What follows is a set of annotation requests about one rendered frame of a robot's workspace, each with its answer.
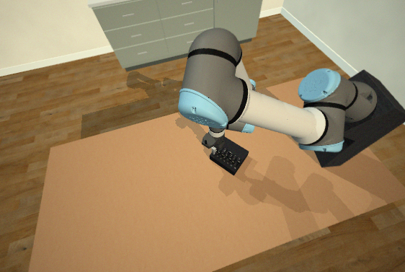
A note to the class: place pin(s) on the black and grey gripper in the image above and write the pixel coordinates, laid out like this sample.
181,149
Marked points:
214,140

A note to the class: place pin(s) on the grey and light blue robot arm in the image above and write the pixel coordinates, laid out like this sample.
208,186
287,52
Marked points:
216,86

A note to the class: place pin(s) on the black lighting desk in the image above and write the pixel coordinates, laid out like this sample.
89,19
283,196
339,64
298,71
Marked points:
230,157

